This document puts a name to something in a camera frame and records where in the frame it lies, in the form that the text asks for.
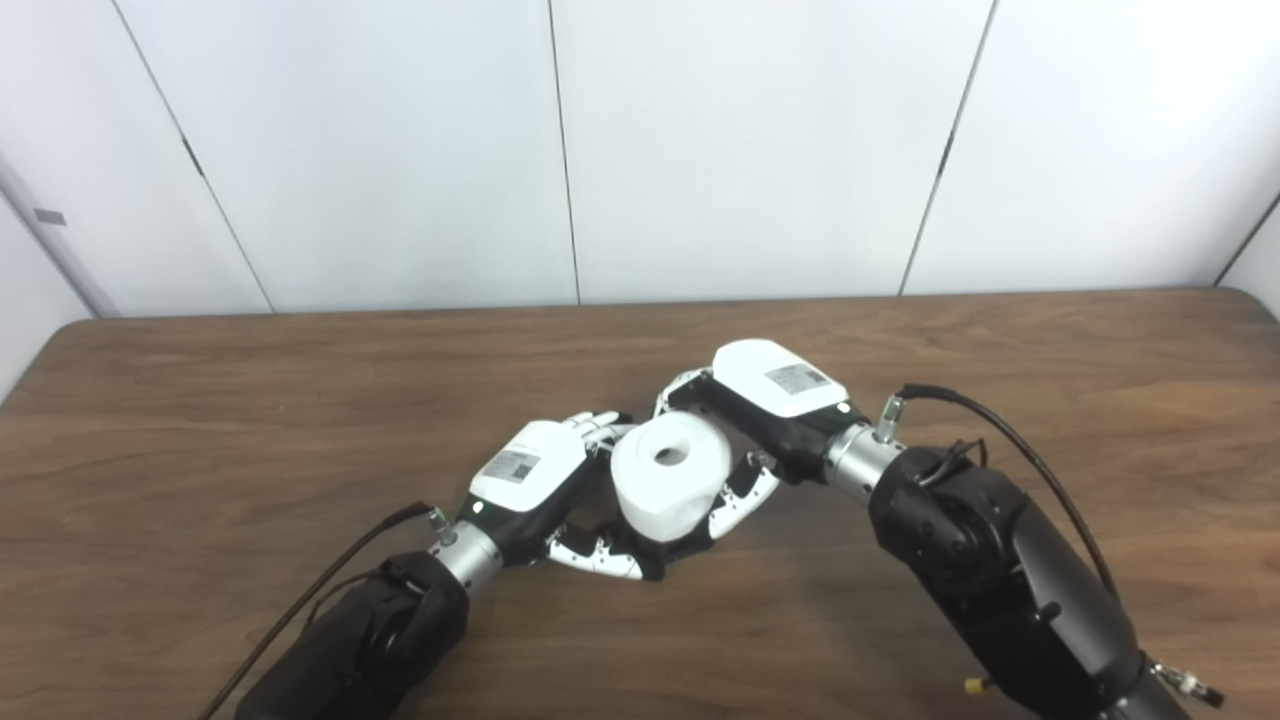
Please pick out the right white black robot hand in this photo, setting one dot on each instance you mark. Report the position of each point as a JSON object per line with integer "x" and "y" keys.
{"x": 780, "y": 400}

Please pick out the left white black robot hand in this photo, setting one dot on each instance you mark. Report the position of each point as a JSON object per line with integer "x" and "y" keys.
{"x": 530, "y": 475}

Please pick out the round white plastic piece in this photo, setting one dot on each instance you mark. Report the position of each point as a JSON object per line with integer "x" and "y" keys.
{"x": 665, "y": 490}

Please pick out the black flanged holder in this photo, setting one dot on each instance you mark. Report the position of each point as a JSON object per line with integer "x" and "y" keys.
{"x": 672, "y": 555}

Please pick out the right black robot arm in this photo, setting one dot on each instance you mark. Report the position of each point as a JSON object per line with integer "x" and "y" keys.
{"x": 1000, "y": 570}

